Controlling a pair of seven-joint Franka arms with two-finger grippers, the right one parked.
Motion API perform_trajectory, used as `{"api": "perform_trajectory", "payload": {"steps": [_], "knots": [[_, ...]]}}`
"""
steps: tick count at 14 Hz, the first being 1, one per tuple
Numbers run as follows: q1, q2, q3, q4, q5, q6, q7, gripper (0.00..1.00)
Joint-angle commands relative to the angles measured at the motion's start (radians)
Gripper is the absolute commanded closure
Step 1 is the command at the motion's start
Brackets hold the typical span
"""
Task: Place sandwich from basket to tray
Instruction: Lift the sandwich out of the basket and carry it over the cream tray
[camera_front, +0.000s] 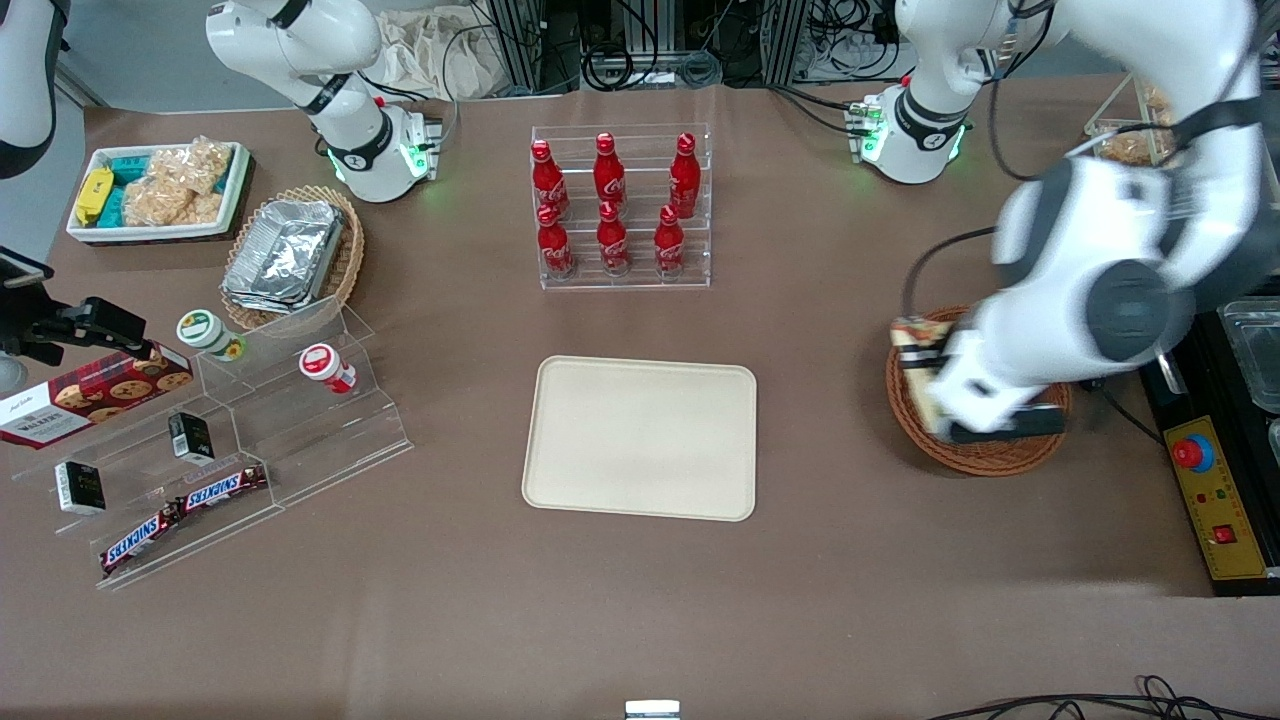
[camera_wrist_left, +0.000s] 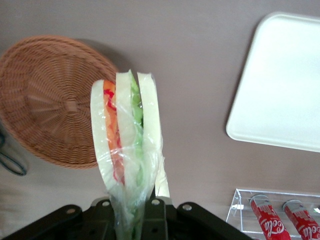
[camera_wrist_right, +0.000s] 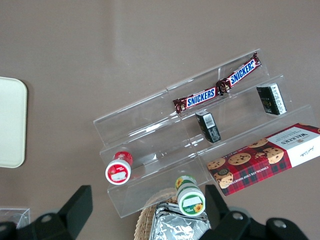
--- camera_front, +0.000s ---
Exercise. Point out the triangle sandwich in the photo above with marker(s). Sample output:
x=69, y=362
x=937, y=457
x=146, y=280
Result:
x=915, y=330

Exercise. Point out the green lid cup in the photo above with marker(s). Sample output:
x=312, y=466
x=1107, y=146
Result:
x=205, y=332

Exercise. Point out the small black box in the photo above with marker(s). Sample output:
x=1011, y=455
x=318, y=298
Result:
x=80, y=488
x=190, y=437

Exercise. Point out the beige cloth bag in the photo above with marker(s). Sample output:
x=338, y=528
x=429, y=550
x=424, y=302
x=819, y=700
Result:
x=420, y=55

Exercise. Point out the clear plastic container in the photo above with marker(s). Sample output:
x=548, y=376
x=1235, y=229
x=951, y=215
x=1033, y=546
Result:
x=1255, y=350

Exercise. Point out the yellow snack pack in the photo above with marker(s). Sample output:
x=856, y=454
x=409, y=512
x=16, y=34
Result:
x=93, y=195

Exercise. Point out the Snickers chocolate bar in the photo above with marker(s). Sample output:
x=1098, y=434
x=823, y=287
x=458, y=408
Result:
x=140, y=540
x=225, y=488

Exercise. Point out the black control box yellow panel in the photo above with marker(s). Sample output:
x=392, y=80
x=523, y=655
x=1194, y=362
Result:
x=1225, y=520

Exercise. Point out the white rectangular snack bin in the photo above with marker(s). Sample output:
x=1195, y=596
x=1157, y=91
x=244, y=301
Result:
x=150, y=233

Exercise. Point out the stacked foil containers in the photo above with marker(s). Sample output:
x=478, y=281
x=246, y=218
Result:
x=285, y=255

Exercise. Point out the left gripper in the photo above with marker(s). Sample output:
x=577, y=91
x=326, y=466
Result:
x=923, y=362

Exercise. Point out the red cola bottle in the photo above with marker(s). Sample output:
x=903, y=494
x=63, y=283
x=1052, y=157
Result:
x=609, y=175
x=685, y=180
x=555, y=250
x=613, y=245
x=548, y=185
x=669, y=245

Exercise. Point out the bagged fried snack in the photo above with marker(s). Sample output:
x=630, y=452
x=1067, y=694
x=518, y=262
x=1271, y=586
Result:
x=1158, y=98
x=1130, y=150

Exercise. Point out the clear bag rice crackers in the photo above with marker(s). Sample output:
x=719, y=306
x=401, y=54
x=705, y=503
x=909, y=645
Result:
x=195, y=165
x=165, y=205

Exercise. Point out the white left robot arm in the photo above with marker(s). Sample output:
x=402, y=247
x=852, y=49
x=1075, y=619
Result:
x=1100, y=220

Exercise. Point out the beige plastic tray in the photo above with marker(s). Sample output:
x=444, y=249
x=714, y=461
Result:
x=640, y=440

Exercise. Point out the red lid cup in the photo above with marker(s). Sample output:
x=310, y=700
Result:
x=322, y=365

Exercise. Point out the clear acrylic bottle rack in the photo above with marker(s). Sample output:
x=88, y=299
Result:
x=690, y=270

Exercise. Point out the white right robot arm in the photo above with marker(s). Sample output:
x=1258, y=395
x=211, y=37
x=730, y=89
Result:
x=300, y=40

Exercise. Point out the aluminium profile frame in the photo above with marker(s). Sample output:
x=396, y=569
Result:
x=515, y=45
x=790, y=40

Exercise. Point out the red Walkers cookie box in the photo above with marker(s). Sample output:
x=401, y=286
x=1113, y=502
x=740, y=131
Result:
x=90, y=400

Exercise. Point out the brown wicker basket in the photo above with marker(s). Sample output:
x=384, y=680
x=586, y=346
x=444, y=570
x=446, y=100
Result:
x=1000, y=455

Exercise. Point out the teal snack pack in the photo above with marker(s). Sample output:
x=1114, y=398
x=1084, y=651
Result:
x=113, y=208
x=128, y=168

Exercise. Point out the clear acrylic stepped shelf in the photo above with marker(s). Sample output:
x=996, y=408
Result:
x=300, y=440

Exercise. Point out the light wicker basket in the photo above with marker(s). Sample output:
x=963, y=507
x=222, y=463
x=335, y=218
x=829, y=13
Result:
x=350, y=260

